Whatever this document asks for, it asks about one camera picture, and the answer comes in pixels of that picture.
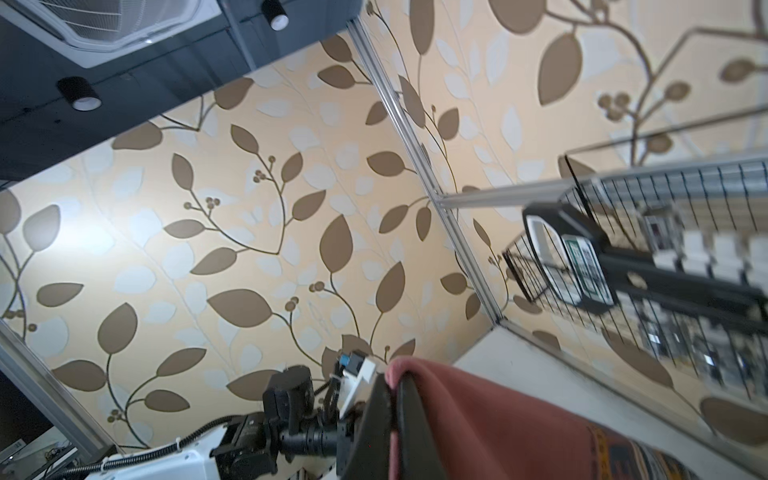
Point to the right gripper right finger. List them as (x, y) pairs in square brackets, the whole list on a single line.
[(416, 453)]

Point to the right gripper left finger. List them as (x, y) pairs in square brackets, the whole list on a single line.
[(363, 448)]

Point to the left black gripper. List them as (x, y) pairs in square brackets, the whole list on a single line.
[(297, 420)]

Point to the red tank top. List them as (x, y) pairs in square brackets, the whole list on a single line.
[(484, 430)]

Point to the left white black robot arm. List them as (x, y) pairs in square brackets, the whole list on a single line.
[(186, 458)]

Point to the graphic print tank top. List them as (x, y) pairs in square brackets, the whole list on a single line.
[(618, 457)]

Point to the black ceiling spotlight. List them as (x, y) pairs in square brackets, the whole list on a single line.
[(79, 94), (275, 14)]

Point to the ceiling air conditioner unit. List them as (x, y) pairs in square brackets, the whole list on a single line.
[(91, 32)]

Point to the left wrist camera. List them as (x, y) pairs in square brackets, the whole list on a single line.
[(351, 373)]

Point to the black handled bottle rack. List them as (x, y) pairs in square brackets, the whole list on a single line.
[(583, 269)]

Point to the black wire basket back wall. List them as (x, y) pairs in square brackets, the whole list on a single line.
[(669, 262)]

